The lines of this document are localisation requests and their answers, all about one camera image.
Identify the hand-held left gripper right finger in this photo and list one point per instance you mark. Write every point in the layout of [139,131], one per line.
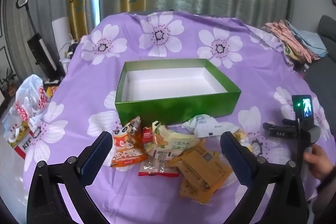
[236,158]

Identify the person's right hand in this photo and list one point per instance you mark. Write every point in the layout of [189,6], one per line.
[319,163]

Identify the orange cracker packet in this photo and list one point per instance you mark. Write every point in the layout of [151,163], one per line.
[199,165]
[194,193]

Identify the green cardboard box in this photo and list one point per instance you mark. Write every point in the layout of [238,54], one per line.
[178,106]

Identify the white red-print plastic bag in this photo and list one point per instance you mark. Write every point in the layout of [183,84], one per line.
[29,98]

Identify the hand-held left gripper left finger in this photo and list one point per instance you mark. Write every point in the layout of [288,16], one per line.
[97,154]

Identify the beige red-edged snack packet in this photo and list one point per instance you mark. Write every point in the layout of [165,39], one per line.
[155,165]

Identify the white snack packet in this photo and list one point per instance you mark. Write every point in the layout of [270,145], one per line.
[202,127]

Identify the red white cardboard box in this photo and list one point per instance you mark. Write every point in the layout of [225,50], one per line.
[19,144]

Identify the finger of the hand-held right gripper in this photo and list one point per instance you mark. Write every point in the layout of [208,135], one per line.
[268,126]

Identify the purple floral cloth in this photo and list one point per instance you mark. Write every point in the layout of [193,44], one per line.
[157,37]

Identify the pale yellow green snack packet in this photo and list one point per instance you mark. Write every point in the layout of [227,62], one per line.
[174,138]

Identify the white cylindrical appliance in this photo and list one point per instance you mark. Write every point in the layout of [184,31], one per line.
[61,27]

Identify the pile of folded clothes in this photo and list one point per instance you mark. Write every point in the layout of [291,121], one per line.
[296,40]

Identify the black upright vacuum cleaner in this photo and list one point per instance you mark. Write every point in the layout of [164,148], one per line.
[39,48]

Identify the yellow cardboard box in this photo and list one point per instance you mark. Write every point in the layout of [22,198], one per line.
[51,90]

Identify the orange panda snack packet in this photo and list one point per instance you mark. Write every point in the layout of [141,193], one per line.
[126,145]

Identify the person's right forearm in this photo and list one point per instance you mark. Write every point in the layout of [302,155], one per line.
[326,195]

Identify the grey sofa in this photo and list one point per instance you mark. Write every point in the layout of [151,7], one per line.
[323,66]

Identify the small red snack packet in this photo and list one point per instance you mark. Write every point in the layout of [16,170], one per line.
[147,136]

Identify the potted plant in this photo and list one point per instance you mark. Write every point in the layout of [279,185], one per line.
[8,81]

